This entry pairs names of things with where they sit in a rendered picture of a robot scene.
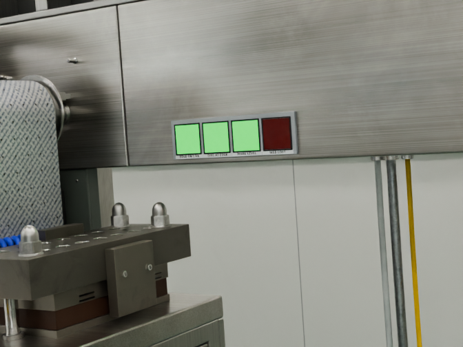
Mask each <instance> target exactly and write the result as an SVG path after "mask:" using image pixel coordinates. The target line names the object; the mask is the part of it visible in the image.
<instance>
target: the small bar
mask: <svg viewBox="0 0 463 347"><path fill-rule="evenodd" d="M37 231H38V233H39V240H40V241H47V240H53V239H57V238H64V237H68V236H71V235H78V234H82V233H84V229H83V223H72V224H65V225H61V226H57V227H50V228H46V229H39V230H37Z"/></svg>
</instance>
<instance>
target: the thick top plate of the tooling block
mask: <svg viewBox="0 0 463 347"><path fill-rule="evenodd" d="M150 226H151V224H130V226H128V227H119V228H112V227H110V226H109V227H103V228H99V229H92V230H89V231H84V233H82V234H78V235H71V236H68V237H64V238H57V239H53V240H47V241H41V247H42V251H43V254H42V255H36V256H30V257H19V254H20V252H19V244H17V245H13V246H7V247H3V248H0V298H2V299H20V300H30V301H32V300H35V299H39V298H42V297H46V296H49V295H53V294H57V293H61V292H64V291H68V290H71V289H74V288H78V287H82V286H86V285H89V284H93V283H96V282H101V281H103V280H106V279H107V272H106V263H105V249H108V248H112V247H115V246H120V245H124V244H129V243H133V242H138V241H141V240H152V243H153V253H154V266H158V265H161V264H165V263H168V262H173V261H176V260H180V259H183V258H186V257H190V256H191V247H190V237H189V224H171V226H170V227H163V228H151V227H150Z"/></svg>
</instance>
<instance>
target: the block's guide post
mask: <svg viewBox="0 0 463 347"><path fill-rule="evenodd" d="M3 309H4V318H5V327H6V332H5V333H4V334H2V340H4V341H16V340H20V339H23V338H24V337H25V333H24V332H23V331H21V330H20V321H19V305H18V300H17V299H3Z"/></svg>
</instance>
